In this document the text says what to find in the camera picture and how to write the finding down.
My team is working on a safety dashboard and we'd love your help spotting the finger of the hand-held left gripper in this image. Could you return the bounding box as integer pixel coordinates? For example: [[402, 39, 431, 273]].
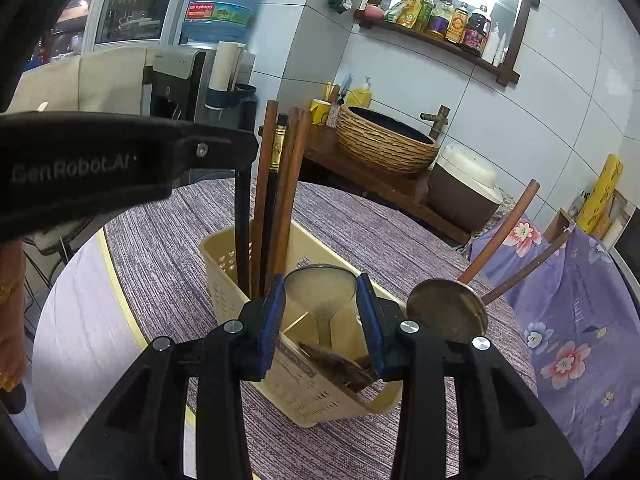
[[172, 121, 260, 193]]

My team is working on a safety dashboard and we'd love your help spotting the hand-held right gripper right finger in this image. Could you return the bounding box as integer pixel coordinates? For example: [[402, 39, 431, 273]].
[[356, 272, 585, 480]]

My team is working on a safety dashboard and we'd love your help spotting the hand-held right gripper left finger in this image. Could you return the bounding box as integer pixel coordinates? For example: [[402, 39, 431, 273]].
[[57, 274, 287, 480]]

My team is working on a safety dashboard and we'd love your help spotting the dark metal spoon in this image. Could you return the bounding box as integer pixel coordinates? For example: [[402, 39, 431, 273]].
[[299, 342, 377, 393]]

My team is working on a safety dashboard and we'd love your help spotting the black chopstick with gold band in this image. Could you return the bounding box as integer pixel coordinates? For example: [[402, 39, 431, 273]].
[[264, 112, 289, 281]]

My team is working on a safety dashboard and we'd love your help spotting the beige plastic utensil holder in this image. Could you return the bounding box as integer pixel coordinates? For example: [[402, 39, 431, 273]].
[[199, 220, 407, 428]]

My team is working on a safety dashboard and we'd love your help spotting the dark blue cup holder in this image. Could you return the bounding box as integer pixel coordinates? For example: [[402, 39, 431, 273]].
[[206, 82, 258, 110]]

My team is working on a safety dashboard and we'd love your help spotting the beige cloth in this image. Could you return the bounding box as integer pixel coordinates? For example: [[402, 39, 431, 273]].
[[10, 47, 148, 116]]

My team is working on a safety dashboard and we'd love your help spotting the white paper cup stack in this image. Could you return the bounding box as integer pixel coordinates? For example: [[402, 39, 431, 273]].
[[207, 41, 247, 93]]

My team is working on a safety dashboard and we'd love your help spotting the water dispenser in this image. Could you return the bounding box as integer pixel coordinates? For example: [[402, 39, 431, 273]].
[[145, 42, 256, 123]]

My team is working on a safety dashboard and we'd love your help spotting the yellow cup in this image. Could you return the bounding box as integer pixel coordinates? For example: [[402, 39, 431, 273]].
[[310, 98, 335, 126]]

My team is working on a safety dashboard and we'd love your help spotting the dark wooden counter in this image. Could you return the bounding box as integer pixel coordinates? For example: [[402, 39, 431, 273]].
[[257, 122, 473, 246]]

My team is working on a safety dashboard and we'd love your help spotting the yellow soap bottle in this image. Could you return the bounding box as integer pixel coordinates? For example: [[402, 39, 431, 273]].
[[346, 77, 373, 109]]

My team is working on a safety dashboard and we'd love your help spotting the glass door cabinet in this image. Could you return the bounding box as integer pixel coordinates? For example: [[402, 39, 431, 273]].
[[55, 0, 196, 51]]

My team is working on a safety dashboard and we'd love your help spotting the brown and white rice cooker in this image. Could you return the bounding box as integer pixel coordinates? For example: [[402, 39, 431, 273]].
[[427, 142, 503, 233]]

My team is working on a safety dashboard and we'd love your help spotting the woven basket sink basin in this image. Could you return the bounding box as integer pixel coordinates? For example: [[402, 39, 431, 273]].
[[335, 105, 441, 176]]

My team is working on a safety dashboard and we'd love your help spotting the purple floral cloth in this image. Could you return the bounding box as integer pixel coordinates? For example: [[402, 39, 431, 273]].
[[467, 195, 636, 476]]

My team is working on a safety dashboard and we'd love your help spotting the small wooden box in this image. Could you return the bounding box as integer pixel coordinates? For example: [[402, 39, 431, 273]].
[[543, 207, 576, 244]]

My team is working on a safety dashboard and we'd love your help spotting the bronze faucet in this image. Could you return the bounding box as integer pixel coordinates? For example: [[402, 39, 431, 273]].
[[419, 105, 452, 141]]

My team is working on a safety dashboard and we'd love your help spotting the dark wooden framed shelf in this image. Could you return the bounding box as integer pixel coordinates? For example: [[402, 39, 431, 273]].
[[354, 0, 541, 86]]

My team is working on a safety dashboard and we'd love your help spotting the row of condiment bottles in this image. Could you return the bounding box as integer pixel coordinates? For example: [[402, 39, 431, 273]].
[[385, 0, 508, 67]]

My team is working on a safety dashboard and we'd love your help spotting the yellow packet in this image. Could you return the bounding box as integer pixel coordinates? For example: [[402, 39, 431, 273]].
[[575, 154, 625, 236]]

